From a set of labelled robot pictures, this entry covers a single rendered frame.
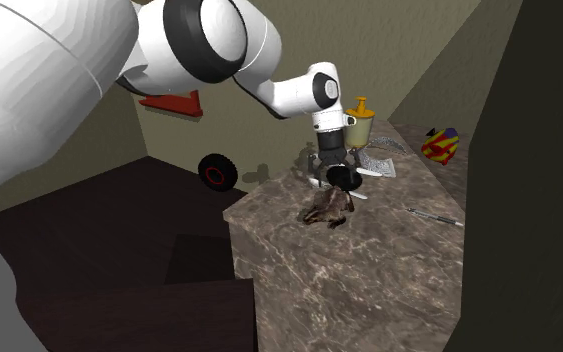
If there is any grey patterned cloth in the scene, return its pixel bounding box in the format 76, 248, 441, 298
358, 135, 410, 180

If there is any black wheel with red ring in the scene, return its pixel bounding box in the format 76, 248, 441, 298
197, 152, 240, 193

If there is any yellow lidded beige jar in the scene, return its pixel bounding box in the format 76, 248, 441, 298
343, 96, 377, 150

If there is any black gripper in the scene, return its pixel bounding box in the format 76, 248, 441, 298
311, 129, 362, 187

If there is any brown animal figure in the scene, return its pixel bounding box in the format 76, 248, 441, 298
301, 186, 356, 231

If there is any black round disc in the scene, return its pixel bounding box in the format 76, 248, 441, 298
326, 165, 364, 193

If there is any red wedge-shaped object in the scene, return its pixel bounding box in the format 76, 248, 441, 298
137, 90, 205, 120

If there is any grey pen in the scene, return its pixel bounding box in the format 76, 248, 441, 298
405, 207, 465, 228

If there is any red yellow striped fish toy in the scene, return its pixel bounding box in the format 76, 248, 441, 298
420, 127, 461, 167

